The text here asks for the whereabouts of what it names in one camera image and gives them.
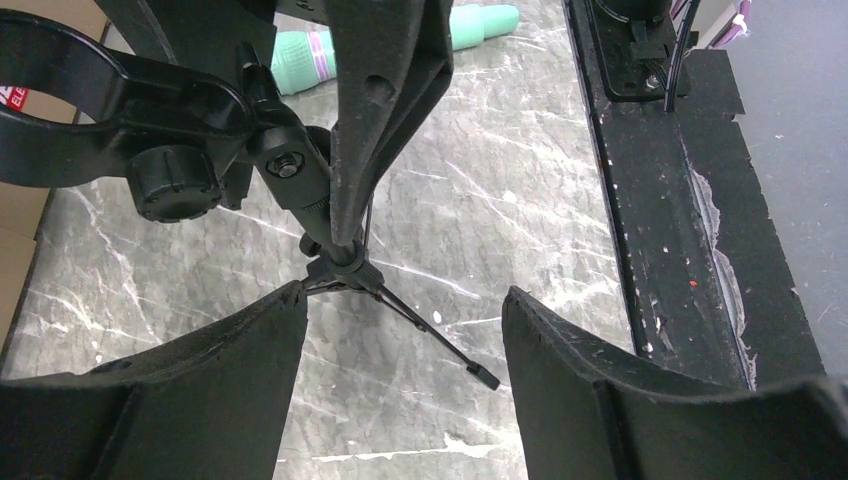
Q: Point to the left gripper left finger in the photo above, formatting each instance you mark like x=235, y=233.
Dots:
x=211, y=404

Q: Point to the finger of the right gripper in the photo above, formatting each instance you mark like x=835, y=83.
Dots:
x=394, y=63
x=202, y=35

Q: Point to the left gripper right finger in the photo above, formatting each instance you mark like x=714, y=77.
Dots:
x=587, y=409

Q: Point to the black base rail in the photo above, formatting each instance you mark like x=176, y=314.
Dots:
x=706, y=284

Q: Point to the tan plastic case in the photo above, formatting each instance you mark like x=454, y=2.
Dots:
x=22, y=208

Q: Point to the small black tripod stand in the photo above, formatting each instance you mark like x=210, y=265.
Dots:
x=184, y=140

